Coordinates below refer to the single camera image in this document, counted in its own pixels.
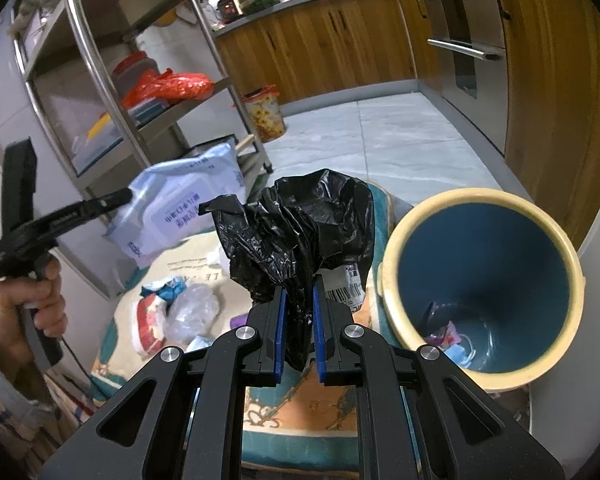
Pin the red white packet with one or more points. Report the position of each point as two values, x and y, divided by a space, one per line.
147 325

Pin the red plastic bag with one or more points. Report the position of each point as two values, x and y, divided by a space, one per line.
175 87

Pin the dark rice cooker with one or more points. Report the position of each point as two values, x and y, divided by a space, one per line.
235 5

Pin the person's left hand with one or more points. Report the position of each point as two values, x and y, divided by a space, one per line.
7 310

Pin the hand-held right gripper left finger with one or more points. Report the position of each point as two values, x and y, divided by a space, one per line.
280 332

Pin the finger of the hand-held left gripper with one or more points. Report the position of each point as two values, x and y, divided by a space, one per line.
95 206

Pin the wooden tall cabinet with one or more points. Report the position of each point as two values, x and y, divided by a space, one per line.
555 85

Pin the small purple wrapper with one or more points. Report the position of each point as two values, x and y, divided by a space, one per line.
239 320

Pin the person's left forearm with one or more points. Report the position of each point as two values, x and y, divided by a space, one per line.
10 400

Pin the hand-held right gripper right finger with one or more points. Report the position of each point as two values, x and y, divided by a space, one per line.
320 332

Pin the stainless steel oven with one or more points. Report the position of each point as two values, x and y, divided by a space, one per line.
460 70

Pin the black plastic bag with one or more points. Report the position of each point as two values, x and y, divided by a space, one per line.
290 230

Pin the floral plastic jar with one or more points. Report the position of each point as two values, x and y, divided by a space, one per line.
265 117

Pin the red lidded container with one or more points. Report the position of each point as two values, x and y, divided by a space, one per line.
135 72

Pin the small pink wrapper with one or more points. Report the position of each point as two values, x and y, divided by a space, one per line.
449 335

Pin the white blue wet wipes pack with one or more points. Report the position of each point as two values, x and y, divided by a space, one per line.
180 200

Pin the teal orange patterned mat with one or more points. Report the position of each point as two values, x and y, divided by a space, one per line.
300 410

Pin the cream and blue plastic bin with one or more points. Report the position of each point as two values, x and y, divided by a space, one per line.
480 260

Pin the wooden base cabinet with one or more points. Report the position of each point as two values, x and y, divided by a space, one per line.
320 40

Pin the white barcode label package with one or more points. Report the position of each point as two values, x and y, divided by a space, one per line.
347 287

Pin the blue lidded storage box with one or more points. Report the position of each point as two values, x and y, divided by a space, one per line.
105 152

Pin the blue white crumpled wrapper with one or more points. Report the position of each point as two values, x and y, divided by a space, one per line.
167 290

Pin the clear crumpled plastic bag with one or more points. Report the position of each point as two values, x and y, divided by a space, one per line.
192 310

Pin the stainless steel shelf rack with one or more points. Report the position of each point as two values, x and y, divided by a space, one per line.
120 5

